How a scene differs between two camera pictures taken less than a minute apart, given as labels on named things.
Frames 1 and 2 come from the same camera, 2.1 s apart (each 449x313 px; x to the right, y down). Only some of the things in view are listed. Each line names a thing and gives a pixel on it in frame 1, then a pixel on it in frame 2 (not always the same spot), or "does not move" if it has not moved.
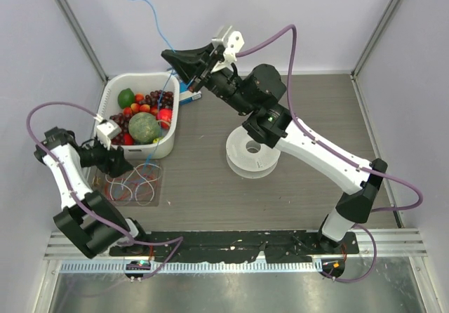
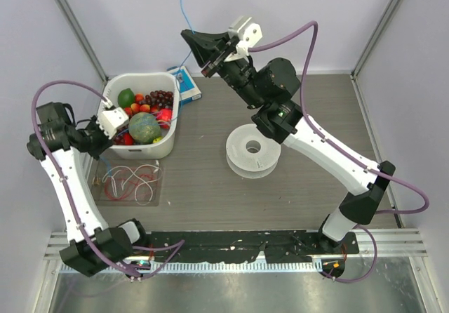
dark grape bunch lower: (123, 121) does not move
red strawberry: (128, 139) does not move
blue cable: (172, 49) to (122, 134)
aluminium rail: (394, 242) does not move
